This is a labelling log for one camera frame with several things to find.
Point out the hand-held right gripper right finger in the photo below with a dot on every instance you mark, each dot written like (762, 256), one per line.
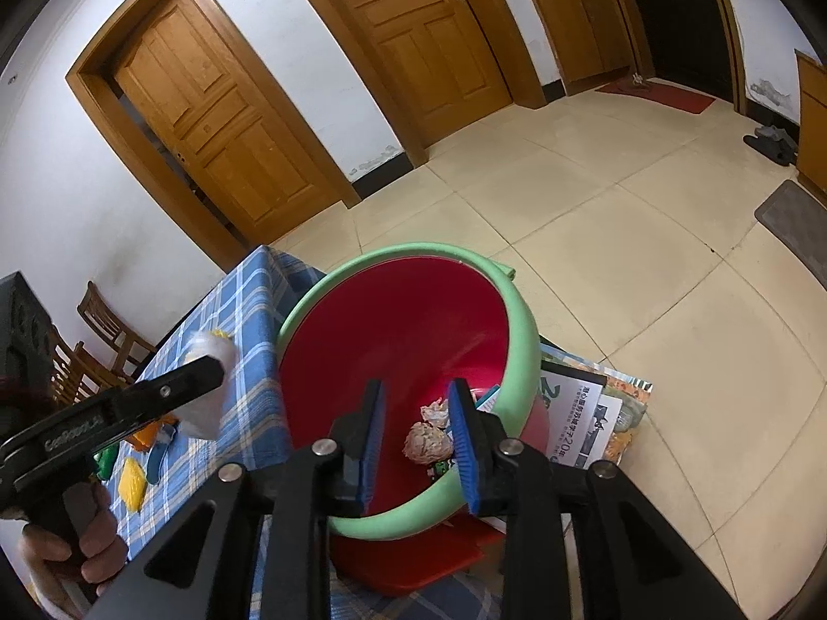
(465, 445)

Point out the colourful printed sheet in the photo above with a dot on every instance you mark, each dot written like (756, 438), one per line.
(633, 400)

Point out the white printed booklet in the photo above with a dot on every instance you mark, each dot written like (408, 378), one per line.
(581, 420)

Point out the green basin with red inside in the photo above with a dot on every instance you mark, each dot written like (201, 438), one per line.
(387, 336)

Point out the flat yellow foam net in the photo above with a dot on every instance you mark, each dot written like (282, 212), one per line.
(132, 484)

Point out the red doormat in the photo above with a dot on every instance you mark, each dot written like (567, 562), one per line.
(659, 95)

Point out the person's left hand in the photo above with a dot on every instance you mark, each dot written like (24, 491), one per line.
(100, 536)

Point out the pair of dark slippers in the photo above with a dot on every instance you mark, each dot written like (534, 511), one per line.
(772, 145)

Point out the orange crumpled wrapper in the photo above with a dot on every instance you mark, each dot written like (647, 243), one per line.
(145, 436)

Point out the black door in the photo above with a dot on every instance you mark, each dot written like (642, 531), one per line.
(672, 19)

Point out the brown floor mat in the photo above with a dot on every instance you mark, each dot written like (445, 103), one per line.
(795, 219)

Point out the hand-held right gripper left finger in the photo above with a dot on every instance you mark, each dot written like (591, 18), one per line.
(373, 439)

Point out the wooden wall panel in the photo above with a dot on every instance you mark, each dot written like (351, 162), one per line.
(581, 32)

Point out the blue plaid tablecloth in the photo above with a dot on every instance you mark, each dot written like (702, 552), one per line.
(258, 336)

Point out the wooden cabinet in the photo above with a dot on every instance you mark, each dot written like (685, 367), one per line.
(814, 129)

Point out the large paper ball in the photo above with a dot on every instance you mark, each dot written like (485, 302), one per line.
(426, 442)

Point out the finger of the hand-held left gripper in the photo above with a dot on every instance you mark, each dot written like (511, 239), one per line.
(181, 384)

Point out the small wooden chair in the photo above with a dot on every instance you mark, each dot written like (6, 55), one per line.
(106, 323)

